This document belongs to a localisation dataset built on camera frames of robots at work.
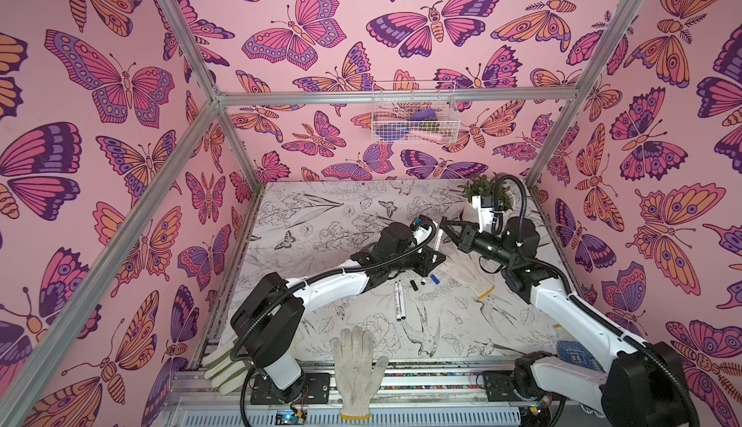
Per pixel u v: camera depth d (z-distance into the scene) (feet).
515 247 1.91
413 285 3.02
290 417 2.36
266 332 1.45
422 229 2.30
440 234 2.47
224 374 2.49
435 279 3.03
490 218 2.25
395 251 2.11
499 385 2.40
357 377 2.48
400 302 2.87
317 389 2.43
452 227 2.35
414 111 3.12
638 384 1.30
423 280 3.02
